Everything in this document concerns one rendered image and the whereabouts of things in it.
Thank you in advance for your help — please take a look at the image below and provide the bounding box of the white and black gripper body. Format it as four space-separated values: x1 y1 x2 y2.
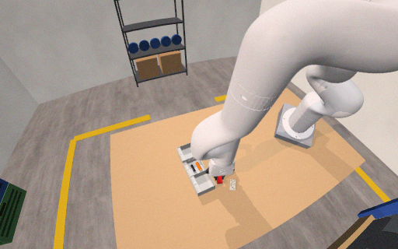
208 159 235 177

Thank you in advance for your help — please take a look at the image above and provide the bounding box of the white domino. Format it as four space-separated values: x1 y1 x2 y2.
229 180 236 191

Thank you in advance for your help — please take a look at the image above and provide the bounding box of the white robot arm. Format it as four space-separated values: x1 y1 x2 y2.
190 0 398 167

